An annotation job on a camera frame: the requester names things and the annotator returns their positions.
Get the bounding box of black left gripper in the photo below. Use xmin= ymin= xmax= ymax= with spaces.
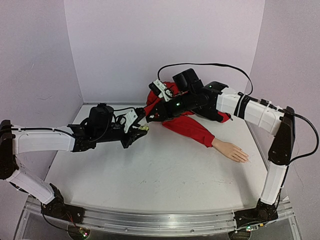
xmin=96 ymin=121 xmax=148 ymax=150

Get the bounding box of clear nail polish bottle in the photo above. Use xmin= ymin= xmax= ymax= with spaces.
xmin=139 ymin=125 xmax=150 ymax=131

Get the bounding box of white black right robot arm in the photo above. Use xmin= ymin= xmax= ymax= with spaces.
xmin=145 ymin=79 xmax=295 ymax=208

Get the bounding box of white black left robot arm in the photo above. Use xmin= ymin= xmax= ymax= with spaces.
xmin=0 ymin=120 xmax=149 ymax=219

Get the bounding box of mannequin hand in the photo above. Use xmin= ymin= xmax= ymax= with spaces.
xmin=212 ymin=138 xmax=249 ymax=163

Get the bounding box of red black sports jacket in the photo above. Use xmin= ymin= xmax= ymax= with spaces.
xmin=144 ymin=82 xmax=231 ymax=148

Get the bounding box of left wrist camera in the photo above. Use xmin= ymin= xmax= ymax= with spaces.
xmin=87 ymin=102 xmax=146 ymax=133

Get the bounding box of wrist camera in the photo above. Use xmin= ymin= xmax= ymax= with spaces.
xmin=87 ymin=102 xmax=146 ymax=133
xmin=148 ymin=68 xmax=204 ymax=102

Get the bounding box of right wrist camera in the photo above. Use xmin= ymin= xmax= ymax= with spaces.
xmin=148 ymin=68 xmax=204 ymax=102

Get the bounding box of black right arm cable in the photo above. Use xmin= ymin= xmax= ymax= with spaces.
xmin=157 ymin=62 xmax=320 ymax=162

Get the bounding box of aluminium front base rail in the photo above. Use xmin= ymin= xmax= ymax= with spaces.
xmin=14 ymin=197 xmax=302 ymax=240

